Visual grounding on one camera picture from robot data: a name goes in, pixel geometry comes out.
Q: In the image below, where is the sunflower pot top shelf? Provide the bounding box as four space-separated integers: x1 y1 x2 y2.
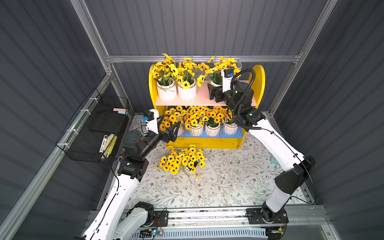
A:
151 53 179 101
180 145 206 179

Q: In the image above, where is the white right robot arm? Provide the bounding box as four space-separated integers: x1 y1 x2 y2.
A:
208 81 316 223

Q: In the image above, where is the black wire wall basket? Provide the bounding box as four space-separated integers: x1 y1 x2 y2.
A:
56 89 131 163

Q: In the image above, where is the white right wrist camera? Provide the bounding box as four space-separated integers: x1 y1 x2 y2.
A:
221 68 234 93

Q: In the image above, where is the yellow wooden shelf unit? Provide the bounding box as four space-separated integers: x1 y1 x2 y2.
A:
149 65 266 149

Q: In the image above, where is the white wire basket behind shelf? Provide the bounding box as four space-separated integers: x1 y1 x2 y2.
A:
205 57 241 78

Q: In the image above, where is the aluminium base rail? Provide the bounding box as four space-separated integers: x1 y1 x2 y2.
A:
155 205 331 232

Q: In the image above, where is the pink sticky note pad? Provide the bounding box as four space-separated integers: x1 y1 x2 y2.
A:
113 108 127 115

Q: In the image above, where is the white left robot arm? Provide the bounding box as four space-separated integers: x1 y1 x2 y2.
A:
81 116 181 240

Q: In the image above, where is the sunflower pot lower left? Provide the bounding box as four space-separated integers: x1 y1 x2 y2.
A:
165 106 184 137

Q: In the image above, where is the yellow book in basket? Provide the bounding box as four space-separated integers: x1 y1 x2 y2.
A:
98 134 117 161

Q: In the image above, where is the sunflower pot lower right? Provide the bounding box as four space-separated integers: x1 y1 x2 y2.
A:
223 108 239 135

